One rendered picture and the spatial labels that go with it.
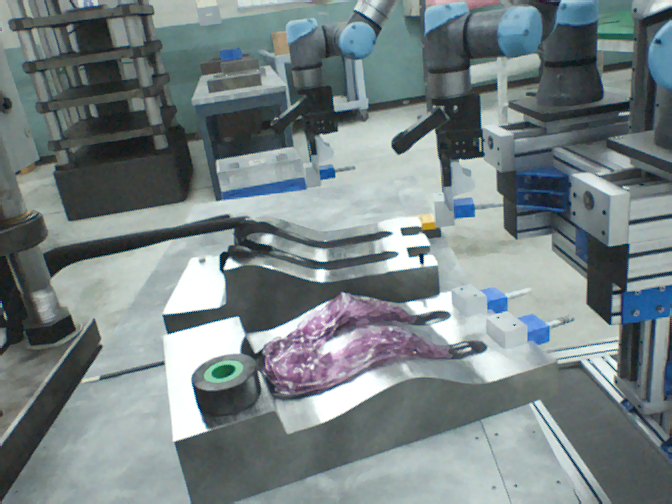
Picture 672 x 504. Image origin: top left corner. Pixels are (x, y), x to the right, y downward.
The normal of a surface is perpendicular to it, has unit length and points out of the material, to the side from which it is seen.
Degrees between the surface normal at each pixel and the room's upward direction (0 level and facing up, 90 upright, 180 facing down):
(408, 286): 90
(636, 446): 0
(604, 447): 0
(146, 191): 90
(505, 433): 0
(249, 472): 90
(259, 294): 90
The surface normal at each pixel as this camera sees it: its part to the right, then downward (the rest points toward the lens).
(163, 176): 0.16, 0.36
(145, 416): -0.13, -0.92
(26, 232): 0.80, 0.13
